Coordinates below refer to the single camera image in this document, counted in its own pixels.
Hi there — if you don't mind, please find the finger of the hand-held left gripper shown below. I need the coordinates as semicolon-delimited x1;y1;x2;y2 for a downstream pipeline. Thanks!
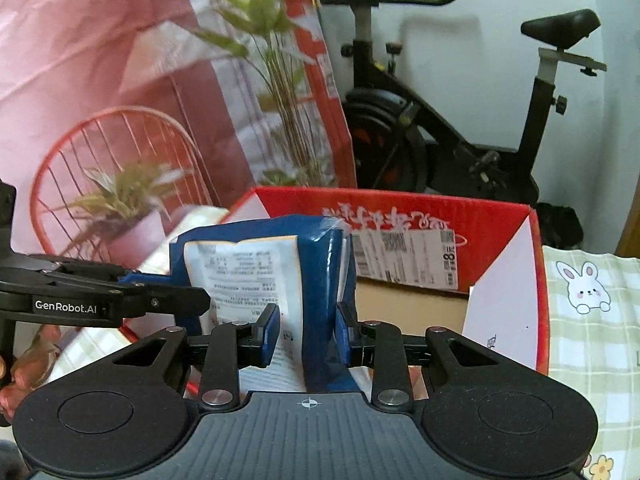
121;285;212;329
35;254;174;288

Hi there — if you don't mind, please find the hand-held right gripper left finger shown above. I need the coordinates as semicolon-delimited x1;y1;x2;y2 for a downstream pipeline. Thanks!
111;304;281;413

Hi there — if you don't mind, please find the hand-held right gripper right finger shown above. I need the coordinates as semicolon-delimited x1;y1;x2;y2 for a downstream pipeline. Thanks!
336;301;501;413

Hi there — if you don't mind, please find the blue plastic packet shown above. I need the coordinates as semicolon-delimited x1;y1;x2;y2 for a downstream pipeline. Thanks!
167;214;357;393

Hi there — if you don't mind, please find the red strawberry print box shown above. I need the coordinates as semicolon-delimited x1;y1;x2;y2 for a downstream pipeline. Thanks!
120;186;551;396

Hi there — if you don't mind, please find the person's left hand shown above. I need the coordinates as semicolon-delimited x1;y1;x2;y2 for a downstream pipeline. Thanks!
0;324;62;427

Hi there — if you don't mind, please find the black exercise bike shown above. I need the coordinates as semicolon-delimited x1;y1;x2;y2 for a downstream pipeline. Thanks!
300;0;608;207

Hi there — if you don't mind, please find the checked bunny print tablecloth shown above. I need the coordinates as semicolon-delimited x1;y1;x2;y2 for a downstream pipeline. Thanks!
47;205;640;480

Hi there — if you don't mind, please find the brown wooden door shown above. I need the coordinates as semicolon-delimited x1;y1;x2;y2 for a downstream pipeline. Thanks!
615;195;640;261

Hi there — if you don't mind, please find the pink wall poster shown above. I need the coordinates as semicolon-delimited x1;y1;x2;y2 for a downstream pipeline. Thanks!
0;0;359;361

